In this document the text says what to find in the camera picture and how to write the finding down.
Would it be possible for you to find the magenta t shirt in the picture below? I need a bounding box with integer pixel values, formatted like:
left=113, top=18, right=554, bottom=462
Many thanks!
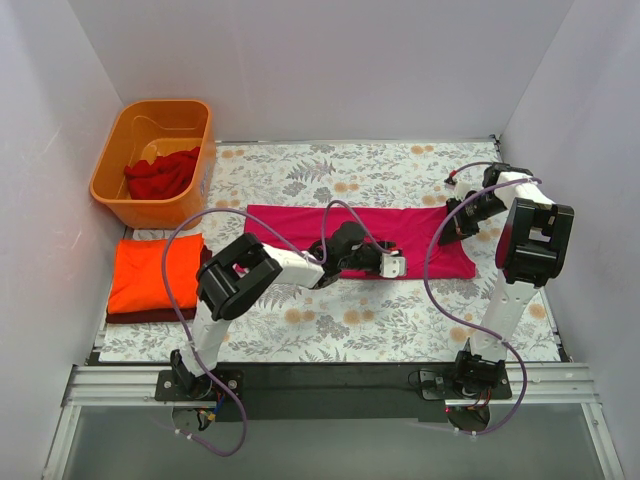
left=244, top=205, right=476, bottom=280

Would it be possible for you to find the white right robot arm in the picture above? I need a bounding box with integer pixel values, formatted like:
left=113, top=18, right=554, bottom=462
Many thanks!
left=438, top=162, right=574, bottom=398

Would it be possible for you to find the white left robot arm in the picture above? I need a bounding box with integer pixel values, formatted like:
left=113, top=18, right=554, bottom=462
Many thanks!
left=170, top=221, right=406, bottom=400

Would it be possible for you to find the floral patterned table mat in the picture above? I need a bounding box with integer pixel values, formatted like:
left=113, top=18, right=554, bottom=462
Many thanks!
left=99, top=141, right=571, bottom=364

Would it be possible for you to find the red t shirt in bin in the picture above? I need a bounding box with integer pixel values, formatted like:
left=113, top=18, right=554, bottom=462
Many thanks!
left=124, top=147, right=200, bottom=201

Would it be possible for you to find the folded dark red t shirt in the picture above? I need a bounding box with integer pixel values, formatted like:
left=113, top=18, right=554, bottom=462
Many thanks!
left=105, top=246, right=212, bottom=325

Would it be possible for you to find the folded orange t shirt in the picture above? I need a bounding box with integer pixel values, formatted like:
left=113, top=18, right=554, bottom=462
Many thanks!
left=107, top=234, right=206, bottom=313

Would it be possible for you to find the orange plastic bin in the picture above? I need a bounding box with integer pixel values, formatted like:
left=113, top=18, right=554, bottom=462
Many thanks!
left=90, top=99, right=216, bottom=229

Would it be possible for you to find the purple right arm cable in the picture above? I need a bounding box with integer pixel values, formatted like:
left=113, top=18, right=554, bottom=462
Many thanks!
left=422, top=162, right=544, bottom=437

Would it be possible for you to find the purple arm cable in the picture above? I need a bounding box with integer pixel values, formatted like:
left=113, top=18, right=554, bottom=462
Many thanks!
left=160, top=199, right=401, bottom=457
left=422, top=162, right=544, bottom=437

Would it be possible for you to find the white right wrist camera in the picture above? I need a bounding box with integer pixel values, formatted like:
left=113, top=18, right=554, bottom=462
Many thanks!
left=444, top=170, right=473, bottom=201

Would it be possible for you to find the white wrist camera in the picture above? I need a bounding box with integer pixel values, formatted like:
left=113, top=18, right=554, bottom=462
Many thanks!
left=379, top=251, right=407, bottom=279
left=444, top=170, right=473, bottom=201

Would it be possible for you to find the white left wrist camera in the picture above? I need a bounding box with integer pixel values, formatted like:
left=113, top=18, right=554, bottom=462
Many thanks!
left=379, top=251, right=407, bottom=279

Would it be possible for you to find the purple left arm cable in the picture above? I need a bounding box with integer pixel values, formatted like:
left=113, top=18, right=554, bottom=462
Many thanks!
left=160, top=199, right=401, bottom=457

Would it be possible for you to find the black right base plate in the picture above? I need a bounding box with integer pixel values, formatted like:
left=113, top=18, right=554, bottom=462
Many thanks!
left=416, top=363, right=512, bottom=402

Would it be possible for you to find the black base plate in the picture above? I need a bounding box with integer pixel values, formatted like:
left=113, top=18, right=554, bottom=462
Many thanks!
left=416, top=363, right=512, bottom=402
left=154, top=366, right=244, bottom=402

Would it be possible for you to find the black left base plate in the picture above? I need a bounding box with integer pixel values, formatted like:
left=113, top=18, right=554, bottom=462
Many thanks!
left=154, top=366, right=244, bottom=402

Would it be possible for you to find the aluminium frame rail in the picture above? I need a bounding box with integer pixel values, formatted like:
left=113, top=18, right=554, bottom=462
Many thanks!
left=63, top=362, right=599, bottom=406

